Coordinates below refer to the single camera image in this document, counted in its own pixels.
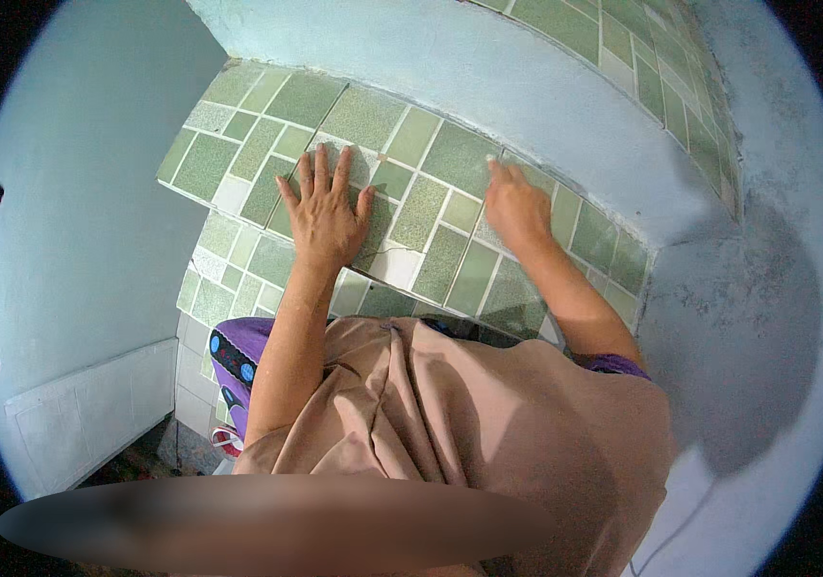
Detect person's body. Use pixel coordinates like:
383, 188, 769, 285
0, 316, 678, 577

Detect white tile skirting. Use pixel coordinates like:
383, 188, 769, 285
4, 338, 180, 500

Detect person's right hand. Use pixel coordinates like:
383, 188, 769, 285
484, 157, 558, 255

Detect green tiled stair step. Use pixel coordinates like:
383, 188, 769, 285
155, 59, 652, 340
175, 211, 564, 347
468, 0, 744, 219

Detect person's left hand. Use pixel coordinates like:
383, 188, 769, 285
275, 142, 378, 271

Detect person's legs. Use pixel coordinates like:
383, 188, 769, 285
208, 314, 557, 460

